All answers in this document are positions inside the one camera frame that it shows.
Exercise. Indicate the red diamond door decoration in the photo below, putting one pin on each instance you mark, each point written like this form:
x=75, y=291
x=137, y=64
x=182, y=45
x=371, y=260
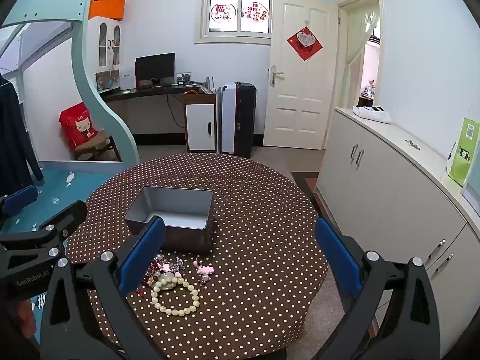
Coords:
x=304, y=43

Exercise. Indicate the pale translucent bangle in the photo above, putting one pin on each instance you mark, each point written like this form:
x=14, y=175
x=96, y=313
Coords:
x=168, y=282

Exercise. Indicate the white glass-door cabinet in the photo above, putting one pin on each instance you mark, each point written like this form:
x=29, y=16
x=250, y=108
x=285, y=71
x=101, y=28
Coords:
x=95, y=45

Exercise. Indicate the bunch of keys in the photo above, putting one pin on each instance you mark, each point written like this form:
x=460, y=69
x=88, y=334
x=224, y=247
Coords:
x=412, y=144

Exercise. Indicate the white framed window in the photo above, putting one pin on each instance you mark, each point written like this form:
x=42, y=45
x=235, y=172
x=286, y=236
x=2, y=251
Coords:
x=200, y=11

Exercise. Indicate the small white door cabinet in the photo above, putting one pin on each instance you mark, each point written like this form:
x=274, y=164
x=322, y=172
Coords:
x=198, y=127

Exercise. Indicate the white bag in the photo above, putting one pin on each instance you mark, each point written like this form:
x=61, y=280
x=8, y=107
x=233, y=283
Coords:
x=371, y=114

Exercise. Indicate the brown polka dot tablecloth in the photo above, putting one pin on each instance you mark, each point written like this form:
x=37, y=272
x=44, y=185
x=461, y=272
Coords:
x=255, y=232

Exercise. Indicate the green paper bag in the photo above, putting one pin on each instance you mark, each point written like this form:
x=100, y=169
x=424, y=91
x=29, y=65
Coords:
x=463, y=150

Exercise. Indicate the red window sticker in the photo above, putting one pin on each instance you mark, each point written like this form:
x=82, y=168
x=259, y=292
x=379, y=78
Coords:
x=257, y=12
x=220, y=12

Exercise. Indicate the grey metal tin box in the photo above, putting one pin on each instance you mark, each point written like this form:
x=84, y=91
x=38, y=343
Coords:
x=176, y=202

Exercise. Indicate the red cartoon cat bag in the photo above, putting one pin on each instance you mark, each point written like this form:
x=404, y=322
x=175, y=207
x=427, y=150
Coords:
x=78, y=123

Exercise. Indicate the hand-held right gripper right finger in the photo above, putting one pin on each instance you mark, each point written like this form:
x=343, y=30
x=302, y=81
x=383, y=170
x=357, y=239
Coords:
x=337, y=255

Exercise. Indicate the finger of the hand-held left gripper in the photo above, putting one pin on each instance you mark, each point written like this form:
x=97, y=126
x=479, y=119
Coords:
x=71, y=213
x=20, y=197

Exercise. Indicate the black suitcase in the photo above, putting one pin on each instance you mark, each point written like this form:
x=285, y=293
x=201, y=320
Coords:
x=245, y=120

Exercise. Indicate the teal bunk bed frame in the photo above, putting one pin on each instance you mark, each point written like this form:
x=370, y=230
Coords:
x=108, y=120

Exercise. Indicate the white box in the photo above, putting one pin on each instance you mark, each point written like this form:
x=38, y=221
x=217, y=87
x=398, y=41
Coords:
x=126, y=80

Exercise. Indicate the blue patterned mat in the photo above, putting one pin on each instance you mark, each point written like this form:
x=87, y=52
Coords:
x=56, y=180

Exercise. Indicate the wooden chair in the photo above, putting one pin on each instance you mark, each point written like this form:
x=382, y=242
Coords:
x=99, y=142

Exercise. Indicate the dark blue jacket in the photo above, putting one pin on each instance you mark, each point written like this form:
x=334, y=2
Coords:
x=15, y=138

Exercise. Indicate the black computer monitor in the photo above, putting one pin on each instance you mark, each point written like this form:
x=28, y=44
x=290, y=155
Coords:
x=154, y=65

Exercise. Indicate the dark top desk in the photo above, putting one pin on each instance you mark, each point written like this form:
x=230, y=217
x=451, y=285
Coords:
x=150, y=92

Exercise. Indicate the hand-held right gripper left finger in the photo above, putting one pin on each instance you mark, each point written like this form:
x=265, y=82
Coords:
x=144, y=255

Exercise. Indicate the pale green curtain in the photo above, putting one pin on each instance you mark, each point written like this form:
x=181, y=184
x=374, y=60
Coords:
x=356, y=30

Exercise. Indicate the white sideboard cabinet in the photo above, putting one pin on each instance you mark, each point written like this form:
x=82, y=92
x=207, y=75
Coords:
x=393, y=195

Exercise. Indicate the cream panel door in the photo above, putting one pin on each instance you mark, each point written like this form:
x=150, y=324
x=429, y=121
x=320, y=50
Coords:
x=296, y=82

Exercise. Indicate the orange cardboard box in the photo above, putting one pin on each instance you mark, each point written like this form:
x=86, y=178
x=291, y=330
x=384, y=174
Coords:
x=107, y=7

